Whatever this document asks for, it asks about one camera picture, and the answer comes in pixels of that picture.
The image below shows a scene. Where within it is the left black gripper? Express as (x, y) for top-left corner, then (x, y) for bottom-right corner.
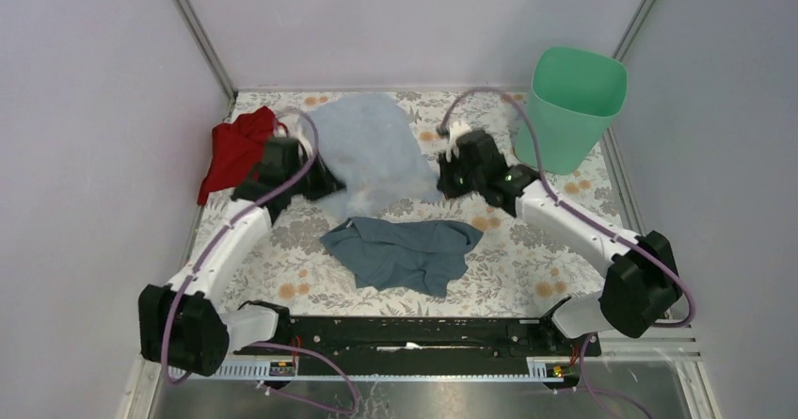
(284, 146), (346, 201)

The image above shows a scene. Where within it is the light blue plastic trash bag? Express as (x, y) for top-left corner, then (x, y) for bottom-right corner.
(309, 92), (441, 219)

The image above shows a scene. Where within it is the green plastic trash bin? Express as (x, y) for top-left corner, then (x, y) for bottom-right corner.
(513, 46), (629, 175)

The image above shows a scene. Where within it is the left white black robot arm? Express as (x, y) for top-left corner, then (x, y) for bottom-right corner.
(137, 136), (344, 377)

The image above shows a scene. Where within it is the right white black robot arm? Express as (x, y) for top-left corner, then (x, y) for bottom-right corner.
(438, 123), (683, 355)

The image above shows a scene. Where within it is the red cloth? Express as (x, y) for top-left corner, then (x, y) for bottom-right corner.
(197, 106), (288, 206)

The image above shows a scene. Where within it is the blue grey cloth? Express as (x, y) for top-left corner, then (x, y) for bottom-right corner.
(319, 217), (483, 298)

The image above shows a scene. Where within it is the floral patterned table mat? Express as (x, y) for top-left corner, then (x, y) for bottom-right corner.
(220, 90), (622, 317)

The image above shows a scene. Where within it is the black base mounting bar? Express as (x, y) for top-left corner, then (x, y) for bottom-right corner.
(233, 314), (603, 379)

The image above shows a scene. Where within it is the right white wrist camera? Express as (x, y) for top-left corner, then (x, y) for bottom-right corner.
(438, 121), (472, 162)

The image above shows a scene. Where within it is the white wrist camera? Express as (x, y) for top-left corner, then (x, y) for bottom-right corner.
(279, 117), (315, 157)
(438, 121), (472, 162)

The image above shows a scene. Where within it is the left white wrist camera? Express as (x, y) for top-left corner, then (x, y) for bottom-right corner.
(279, 117), (315, 157)

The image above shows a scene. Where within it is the white slotted cable duct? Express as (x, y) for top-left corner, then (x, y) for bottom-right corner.
(160, 356), (584, 384)

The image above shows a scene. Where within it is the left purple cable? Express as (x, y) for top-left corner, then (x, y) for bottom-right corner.
(159, 108), (361, 416)

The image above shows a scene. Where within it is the right aluminium frame post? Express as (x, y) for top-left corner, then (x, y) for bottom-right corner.
(613, 0), (658, 63)

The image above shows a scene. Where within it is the aluminium frame post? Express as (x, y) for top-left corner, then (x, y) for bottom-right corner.
(613, 0), (658, 63)
(173, 0), (237, 105)

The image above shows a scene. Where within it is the left aluminium frame post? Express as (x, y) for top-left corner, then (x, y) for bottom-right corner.
(173, 0), (237, 105)

